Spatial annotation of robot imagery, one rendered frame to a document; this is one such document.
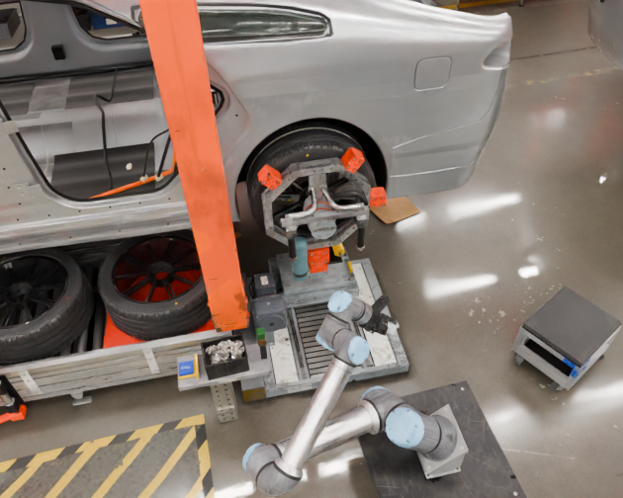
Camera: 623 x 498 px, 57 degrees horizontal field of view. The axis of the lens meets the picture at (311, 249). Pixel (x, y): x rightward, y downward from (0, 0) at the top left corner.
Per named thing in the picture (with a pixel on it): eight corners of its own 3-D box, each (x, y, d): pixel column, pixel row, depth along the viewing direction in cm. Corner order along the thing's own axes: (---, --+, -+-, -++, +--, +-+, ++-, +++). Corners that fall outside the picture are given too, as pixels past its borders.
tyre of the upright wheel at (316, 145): (232, 135, 283) (257, 229, 330) (237, 163, 266) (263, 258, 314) (361, 107, 286) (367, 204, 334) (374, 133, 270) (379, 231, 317)
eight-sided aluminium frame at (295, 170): (364, 232, 313) (369, 151, 275) (367, 241, 309) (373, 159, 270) (266, 248, 307) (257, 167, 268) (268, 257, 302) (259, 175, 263)
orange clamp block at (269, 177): (280, 172, 274) (266, 163, 269) (283, 182, 269) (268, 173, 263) (271, 181, 277) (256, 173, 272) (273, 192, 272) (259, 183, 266)
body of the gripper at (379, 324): (373, 334, 234) (354, 325, 227) (379, 314, 236) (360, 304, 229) (387, 336, 228) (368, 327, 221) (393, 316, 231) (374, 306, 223)
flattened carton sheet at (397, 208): (378, 171, 445) (378, 168, 442) (420, 211, 411) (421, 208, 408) (345, 184, 434) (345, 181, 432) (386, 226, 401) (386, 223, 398)
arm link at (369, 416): (410, 427, 247) (258, 501, 209) (385, 407, 261) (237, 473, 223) (411, 396, 242) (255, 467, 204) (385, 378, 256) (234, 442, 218)
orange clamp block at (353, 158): (350, 164, 280) (361, 150, 275) (354, 174, 274) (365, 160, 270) (339, 159, 276) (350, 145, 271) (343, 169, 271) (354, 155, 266)
